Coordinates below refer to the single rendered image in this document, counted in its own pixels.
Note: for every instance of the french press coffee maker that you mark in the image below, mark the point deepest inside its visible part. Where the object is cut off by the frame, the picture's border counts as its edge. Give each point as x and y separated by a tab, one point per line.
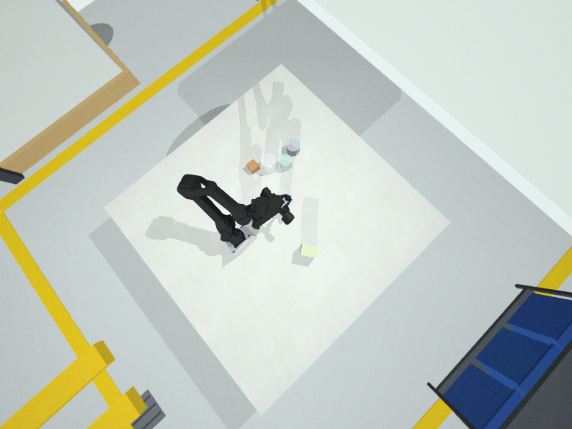
287	198

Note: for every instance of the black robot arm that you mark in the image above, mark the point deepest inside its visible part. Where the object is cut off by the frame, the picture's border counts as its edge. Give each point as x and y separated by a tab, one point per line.
190	188

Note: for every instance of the pale green rectangular block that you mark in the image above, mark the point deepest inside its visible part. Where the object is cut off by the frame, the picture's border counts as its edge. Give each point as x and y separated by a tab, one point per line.
309	251

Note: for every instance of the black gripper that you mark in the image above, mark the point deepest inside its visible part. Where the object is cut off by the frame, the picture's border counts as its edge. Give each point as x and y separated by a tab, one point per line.
287	216

